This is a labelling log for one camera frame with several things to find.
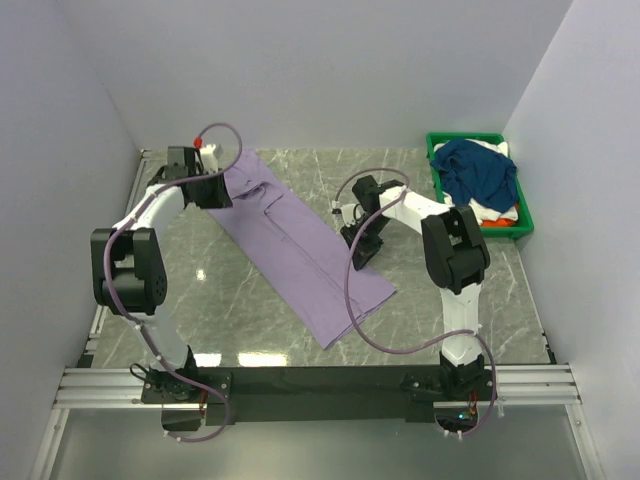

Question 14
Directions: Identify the aluminium rail frame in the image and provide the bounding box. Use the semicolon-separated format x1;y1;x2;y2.
29;148;606;480

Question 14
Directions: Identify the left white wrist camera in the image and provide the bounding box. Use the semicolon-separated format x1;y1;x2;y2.
193;137;223;175

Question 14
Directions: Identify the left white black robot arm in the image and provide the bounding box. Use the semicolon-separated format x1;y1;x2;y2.
90;144;232;403

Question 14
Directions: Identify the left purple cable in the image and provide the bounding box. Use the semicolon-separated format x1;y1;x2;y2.
101;122;244;445

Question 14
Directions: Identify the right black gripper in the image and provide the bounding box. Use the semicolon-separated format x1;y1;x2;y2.
340;215;389;271

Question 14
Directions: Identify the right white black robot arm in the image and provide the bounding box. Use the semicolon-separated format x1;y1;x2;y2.
331;169;490;399

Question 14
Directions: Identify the orange t shirt in bin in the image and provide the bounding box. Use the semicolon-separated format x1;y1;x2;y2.
481;218;516;228

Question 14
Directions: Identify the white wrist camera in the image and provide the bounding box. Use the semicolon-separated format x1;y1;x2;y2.
331;200;363;226
193;137;223;175

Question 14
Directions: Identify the dark blue t shirt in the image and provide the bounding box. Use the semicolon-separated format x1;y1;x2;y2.
430;138;519;213

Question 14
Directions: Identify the purple cable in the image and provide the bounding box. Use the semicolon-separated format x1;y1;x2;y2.
337;168;499;443
101;122;244;445

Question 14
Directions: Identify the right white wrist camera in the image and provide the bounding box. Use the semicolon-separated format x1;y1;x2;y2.
331;200;363;226

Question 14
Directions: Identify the purple t shirt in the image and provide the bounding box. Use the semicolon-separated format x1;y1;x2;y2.
205;147;398;351

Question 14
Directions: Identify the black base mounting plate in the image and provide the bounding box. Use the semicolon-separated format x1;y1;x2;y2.
141;365;493;426

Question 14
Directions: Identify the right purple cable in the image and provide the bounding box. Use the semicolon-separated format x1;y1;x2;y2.
337;168;499;443

